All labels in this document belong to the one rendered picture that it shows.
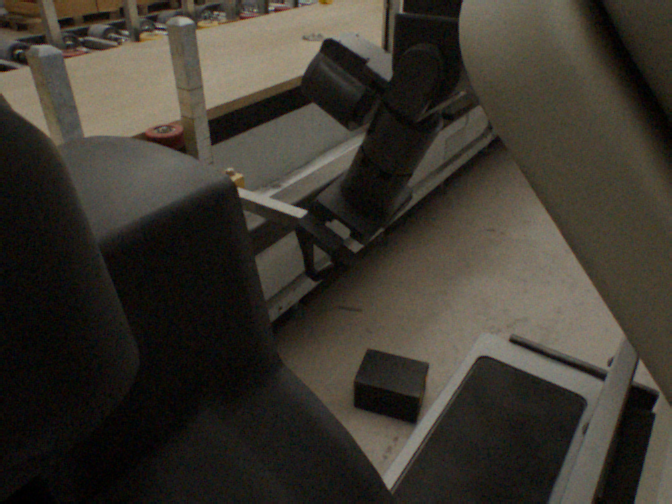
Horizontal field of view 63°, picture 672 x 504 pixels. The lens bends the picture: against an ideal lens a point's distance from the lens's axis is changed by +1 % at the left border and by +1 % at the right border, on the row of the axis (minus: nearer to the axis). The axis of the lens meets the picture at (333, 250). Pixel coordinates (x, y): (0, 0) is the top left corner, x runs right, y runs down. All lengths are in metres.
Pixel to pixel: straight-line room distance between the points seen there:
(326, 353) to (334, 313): 0.22
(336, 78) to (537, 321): 1.78
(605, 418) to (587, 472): 0.04
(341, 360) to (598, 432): 1.61
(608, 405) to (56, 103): 0.79
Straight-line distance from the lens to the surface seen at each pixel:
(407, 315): 2.08
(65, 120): 0.92
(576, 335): 2.16
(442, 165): 2.90
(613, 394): 0.33
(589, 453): 0.30
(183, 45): 1.03
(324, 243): 0.51
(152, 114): 1.37
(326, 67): 0.50
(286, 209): 1.05
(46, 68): 0.89
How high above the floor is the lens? 1.32
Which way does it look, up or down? 33 degrees down
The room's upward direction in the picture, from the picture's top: straight up
